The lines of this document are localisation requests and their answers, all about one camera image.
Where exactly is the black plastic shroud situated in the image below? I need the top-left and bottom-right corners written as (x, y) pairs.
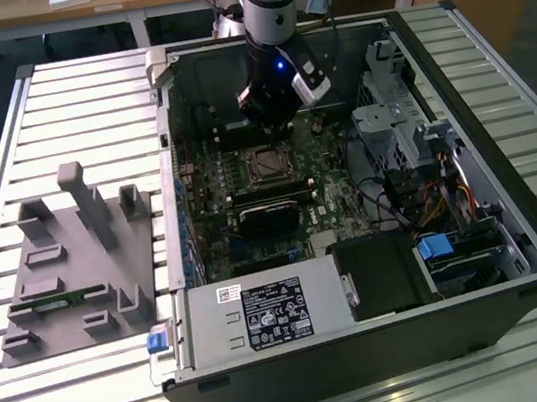
top-left (327, 226), bottom-right (443, 326)

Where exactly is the black open PC case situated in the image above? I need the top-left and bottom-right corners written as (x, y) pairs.
top-left (109, 0), bottom-right (537, 402)

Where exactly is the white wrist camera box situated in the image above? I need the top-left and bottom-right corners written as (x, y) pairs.
top-left (285, 45), bottom-right (336, 109)

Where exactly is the metal CPU socket cover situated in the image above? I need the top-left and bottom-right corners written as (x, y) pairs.
top-left (238, 139), bottom-right (303, 189)

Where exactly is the metal disk bay cage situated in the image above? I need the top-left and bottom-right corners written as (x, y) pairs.
top-left (339, 31), bottom-right (463, 184)

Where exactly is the grey plastic parts rack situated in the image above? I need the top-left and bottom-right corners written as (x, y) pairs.
top-left (0, 151), bottom-right (175, 371)

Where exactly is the grey power supply unit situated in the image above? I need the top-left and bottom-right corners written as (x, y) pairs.
top-left (171, 252), bottom-right (361, 371)

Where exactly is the green RAM stick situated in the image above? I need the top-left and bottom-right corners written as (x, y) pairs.
top-left (232, 184), bottom-right (319, 211)
top-left (8, 284), bottom-right (111, 318)

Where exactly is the blue disk carrier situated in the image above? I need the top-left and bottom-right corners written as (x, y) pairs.
top-left (418, 231), bottom-right (456, 265)

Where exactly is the CPU socket with metal frame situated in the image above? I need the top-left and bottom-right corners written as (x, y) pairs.
top-left (236, 137), bottom-right (306, 192)

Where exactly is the silver square CPU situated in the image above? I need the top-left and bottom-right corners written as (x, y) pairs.
top-left (250, 147), bottom-right (291, 179)

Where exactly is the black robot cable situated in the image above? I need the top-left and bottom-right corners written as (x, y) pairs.
top-left (302, 0), bottom-right (346, 72)

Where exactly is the black graphics card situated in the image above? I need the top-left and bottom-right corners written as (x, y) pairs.
top-left (233, 197), bottom-right (305, 245)

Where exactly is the blue case latch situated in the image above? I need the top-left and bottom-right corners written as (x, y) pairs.
top-left (143, 326), bottom-right (173, 357)

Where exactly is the green motherboard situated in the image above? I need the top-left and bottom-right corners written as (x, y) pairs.
top-left (164, 98), bottom-right (399, 288)

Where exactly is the yellow red orange wire bundle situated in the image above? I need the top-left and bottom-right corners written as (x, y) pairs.
top-left (412, 145), bottom-right (481, 235)

